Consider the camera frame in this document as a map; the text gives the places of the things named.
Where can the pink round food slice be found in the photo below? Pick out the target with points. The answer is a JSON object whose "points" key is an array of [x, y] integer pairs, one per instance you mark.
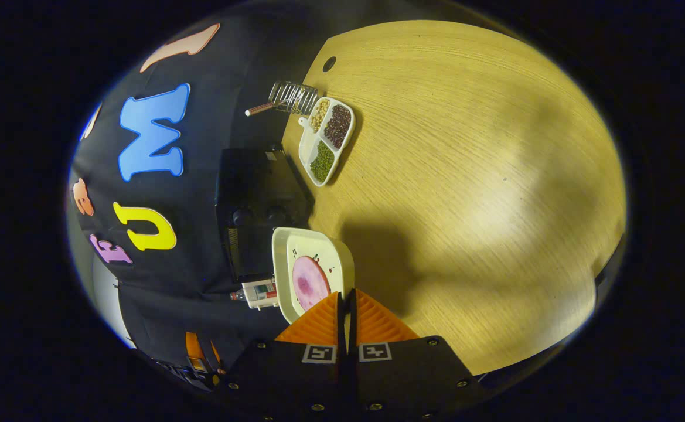
{"points": [[310, 281]]}

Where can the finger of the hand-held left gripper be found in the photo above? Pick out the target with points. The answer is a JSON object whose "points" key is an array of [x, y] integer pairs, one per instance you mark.
{"points": [[194, 351], [217, 357]]}

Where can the black backdrop cloth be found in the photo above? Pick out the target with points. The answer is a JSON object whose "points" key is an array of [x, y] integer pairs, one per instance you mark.
{"points": [[231, 70]]}

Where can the clear utensil holder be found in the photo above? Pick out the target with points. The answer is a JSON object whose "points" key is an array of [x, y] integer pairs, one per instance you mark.
{"points": [[295, 97]]}

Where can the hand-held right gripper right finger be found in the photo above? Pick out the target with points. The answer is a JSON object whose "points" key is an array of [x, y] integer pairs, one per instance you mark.
{"points": [[412, 375]]}

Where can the white square plate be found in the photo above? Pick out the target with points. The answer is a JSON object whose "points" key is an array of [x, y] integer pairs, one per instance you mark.
{"points": [[336, 258]]}

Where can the black electric oven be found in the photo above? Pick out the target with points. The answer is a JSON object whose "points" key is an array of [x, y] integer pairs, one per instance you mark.
{"points": [[254, 176]]}

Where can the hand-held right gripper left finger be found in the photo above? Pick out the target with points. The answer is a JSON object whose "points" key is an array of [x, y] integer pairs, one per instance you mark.
{"points": [[283, 375]]}

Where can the white divided bean tray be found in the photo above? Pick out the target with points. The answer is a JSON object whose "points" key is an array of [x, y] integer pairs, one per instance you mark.
{"points": [[308, 152]]}

